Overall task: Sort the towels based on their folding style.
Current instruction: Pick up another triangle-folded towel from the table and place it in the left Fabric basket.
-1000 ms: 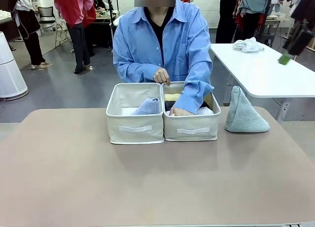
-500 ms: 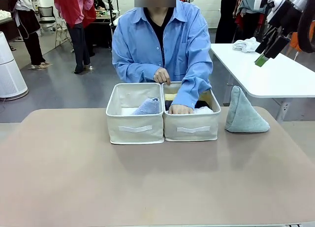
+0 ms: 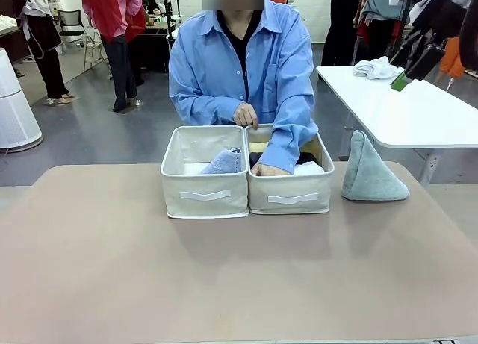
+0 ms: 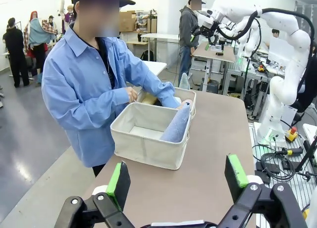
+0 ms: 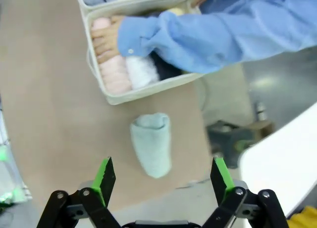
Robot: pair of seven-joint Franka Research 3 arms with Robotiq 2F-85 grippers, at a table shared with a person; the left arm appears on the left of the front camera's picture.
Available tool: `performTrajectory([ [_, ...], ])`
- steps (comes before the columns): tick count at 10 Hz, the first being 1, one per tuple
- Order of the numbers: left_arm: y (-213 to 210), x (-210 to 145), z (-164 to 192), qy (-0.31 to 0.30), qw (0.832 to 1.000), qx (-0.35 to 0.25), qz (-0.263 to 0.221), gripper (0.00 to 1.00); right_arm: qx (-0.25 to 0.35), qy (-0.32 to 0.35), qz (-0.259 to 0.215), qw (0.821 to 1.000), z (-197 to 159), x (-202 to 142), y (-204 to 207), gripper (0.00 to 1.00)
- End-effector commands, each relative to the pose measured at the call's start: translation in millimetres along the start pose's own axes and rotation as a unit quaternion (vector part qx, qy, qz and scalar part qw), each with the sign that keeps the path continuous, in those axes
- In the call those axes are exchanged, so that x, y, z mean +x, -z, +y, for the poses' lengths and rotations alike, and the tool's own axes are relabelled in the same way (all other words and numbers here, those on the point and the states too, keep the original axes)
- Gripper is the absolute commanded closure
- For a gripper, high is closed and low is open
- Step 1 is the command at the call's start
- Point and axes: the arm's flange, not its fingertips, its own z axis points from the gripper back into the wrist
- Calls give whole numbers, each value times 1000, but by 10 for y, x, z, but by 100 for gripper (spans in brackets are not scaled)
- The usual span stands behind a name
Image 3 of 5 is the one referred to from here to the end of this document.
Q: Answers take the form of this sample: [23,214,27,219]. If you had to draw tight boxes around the bystander in red top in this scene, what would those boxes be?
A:
[81,0,147,113]

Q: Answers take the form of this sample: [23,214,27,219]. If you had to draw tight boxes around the bystander in black trousers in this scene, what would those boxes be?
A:
[10,0,80,107]

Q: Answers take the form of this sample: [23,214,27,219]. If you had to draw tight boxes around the teal cone towel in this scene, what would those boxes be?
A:
[340,129,411,203]

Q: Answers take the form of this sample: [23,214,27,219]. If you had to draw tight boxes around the white side table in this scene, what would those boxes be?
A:
[315,64,478,185]

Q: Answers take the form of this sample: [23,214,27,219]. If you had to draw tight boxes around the black office chair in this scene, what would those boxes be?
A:
[57,9,86,43]

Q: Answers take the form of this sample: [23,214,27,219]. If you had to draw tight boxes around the dark grey towel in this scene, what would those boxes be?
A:
[249,151,319,170]

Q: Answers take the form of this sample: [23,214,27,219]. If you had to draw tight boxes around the light blue cone towel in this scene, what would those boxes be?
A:
[199,146,243,175]

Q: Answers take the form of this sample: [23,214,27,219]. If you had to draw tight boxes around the white towel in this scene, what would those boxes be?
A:
[292,160,326,176]

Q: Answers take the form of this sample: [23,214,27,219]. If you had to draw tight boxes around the person torso blue shirt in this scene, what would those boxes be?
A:
[168,0,315,128]

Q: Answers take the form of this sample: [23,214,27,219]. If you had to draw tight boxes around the crumpled white cloth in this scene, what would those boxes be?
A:
[352,55,404,81]

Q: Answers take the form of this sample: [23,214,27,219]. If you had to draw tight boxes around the white folding stool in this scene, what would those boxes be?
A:
[82,33,111,75]

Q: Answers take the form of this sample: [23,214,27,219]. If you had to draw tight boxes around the person right forearm blue sleeve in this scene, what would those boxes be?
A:
[169,92,243,128]

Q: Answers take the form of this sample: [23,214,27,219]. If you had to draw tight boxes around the hanging clothes on rack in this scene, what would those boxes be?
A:
[353,0,408,37]

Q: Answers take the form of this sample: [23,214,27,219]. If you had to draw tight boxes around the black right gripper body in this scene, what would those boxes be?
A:
[405,0,468,53]

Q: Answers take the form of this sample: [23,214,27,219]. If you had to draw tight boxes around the person right hand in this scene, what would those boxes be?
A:
[232,101,260,131]

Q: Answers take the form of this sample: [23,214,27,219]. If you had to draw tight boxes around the bystander in black clothes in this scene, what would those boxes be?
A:
[321,0,361,67]

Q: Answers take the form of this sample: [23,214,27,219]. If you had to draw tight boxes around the person left hand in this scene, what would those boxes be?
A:
[250,163,292,178]

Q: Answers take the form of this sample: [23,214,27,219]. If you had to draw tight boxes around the person left forearm blue sleeve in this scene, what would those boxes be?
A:
[257,122,320,175]

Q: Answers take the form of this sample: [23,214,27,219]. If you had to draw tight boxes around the mannequin with orange trousers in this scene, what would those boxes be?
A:
[438,36,468,80]

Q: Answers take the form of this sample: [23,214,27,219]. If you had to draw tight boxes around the beige fabric storage bin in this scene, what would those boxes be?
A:
[243,122,336,216]
[160,125,251,220]

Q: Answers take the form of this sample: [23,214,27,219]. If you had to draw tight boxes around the white cylindrical air purifier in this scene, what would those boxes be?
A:
[0,47,43,150]

